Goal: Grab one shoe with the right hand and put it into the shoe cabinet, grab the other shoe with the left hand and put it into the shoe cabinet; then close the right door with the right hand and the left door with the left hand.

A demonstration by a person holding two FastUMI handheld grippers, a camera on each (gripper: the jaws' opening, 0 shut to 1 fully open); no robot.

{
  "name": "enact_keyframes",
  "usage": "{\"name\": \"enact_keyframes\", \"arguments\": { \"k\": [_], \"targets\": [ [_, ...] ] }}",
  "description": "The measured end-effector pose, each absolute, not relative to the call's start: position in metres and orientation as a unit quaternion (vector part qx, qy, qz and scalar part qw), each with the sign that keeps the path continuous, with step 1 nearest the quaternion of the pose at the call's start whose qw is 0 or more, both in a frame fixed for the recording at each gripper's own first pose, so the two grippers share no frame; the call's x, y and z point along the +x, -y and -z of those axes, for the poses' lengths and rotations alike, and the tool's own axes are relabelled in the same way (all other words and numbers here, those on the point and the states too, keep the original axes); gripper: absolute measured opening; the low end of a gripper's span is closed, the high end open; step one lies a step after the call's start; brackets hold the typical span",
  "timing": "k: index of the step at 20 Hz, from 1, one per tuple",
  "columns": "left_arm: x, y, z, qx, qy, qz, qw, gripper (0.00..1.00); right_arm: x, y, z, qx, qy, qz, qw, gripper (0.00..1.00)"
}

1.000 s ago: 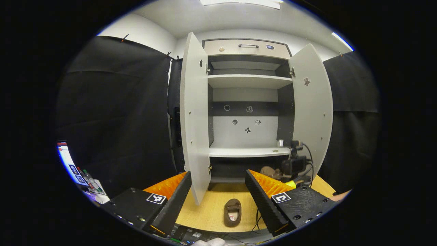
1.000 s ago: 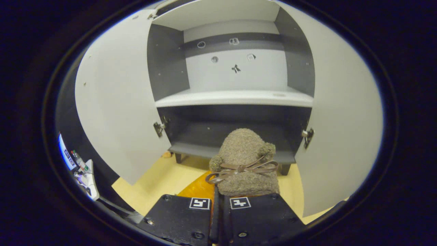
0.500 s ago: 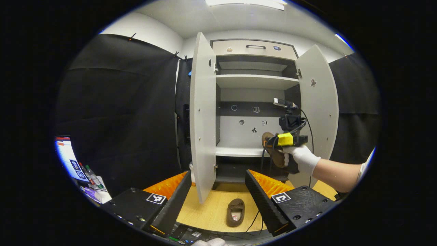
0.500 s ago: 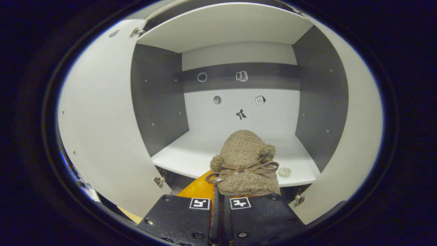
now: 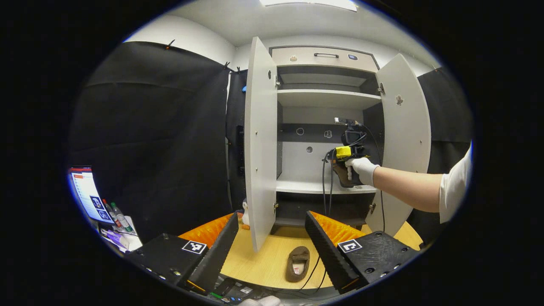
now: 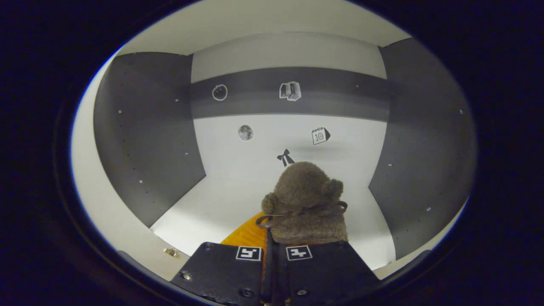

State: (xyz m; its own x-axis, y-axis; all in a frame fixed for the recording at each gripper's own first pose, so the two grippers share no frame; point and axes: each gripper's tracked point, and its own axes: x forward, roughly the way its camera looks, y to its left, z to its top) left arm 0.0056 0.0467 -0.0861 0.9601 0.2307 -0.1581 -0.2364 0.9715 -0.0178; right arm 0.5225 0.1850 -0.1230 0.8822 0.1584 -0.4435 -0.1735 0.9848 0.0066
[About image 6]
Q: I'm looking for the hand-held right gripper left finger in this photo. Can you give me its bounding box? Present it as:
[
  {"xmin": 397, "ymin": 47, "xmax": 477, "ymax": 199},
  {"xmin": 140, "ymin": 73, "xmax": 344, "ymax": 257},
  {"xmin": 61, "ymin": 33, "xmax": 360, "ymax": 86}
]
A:
[{"xmin": 170, "ymin": 212, "xmax": 272, "ymax": 306}]

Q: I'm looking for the white shoe cabinet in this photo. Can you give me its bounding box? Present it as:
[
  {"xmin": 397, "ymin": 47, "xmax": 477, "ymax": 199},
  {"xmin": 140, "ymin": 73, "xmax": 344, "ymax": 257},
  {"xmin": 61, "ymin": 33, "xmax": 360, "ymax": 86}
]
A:
[{"xmin": 70, "ymin": 0, "xmax": 472, "ymax": 283}]

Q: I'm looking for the brown fuzzy shoe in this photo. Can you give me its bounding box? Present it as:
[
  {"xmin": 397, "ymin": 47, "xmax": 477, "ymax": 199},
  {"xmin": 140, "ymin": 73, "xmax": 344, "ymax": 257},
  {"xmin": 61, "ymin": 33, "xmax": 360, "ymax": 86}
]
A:
[{"xmin": 256, "ymin": 161, "xmax": 349, "ymax": 245}]

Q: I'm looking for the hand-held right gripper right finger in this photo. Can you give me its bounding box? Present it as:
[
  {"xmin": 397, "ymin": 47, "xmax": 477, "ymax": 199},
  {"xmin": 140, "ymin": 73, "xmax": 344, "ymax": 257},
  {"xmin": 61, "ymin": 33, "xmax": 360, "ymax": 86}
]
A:
[{"xmin": 272, "ymin": 241, "xmax": 381, "ymax": 306}]

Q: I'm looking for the white cabinet door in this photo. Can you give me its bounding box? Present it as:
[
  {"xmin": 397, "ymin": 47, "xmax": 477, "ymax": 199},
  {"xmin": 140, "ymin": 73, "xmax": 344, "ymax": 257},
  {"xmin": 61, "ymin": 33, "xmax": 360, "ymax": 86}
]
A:
[{"xmin": 70, "ymin": 55, "xmax": 192, "ymax": 282}]

